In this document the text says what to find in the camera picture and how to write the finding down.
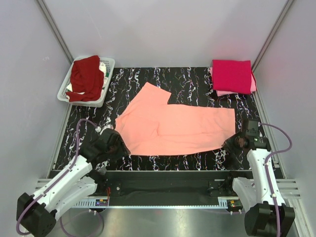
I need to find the salmon pink t shirt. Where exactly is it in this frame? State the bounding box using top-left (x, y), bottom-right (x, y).
top-left (116, 82), bottom-right (236, 156)

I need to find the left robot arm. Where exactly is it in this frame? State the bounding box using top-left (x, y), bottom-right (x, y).
top-left (16, 128), bottom-right (130, 237)

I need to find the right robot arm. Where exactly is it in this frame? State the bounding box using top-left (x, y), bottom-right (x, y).
top-left (223, 119), bottom-right (295, 237)

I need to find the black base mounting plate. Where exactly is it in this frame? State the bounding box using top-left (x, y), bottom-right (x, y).
top-left (94, 171), bottom-right (253, 207)

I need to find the white plastic basket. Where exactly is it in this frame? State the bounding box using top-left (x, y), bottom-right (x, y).
top-left (57, 55), bottom-right (115, 108)

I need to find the folded light pink t shirt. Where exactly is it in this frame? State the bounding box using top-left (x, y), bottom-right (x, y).
top-left (215, 74), bottom-right (257, 96)

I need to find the folded magenta t shirt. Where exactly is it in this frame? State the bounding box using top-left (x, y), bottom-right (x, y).
top-left (211, 60), bottom-right (253, 95)

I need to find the dark red t shirt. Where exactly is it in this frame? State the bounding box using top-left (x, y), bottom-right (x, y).
top-left (65, 55), bottom-right (104, 103)

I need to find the black marbled table mat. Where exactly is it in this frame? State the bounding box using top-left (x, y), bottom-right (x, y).
top-left (52, 67), bottom-right (259, 171)

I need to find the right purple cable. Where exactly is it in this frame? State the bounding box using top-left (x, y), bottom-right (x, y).
top-left (204, 122), bottom-right (292, 237)

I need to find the purple cable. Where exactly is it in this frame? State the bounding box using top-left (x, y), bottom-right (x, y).
top-left (204, 122), bottom-right (292, 237)
top-left (16, 118), bottom-right (107, 237)

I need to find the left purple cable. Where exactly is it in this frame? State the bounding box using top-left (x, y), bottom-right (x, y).
top-left (16, 118), bottom-right (107, 237)

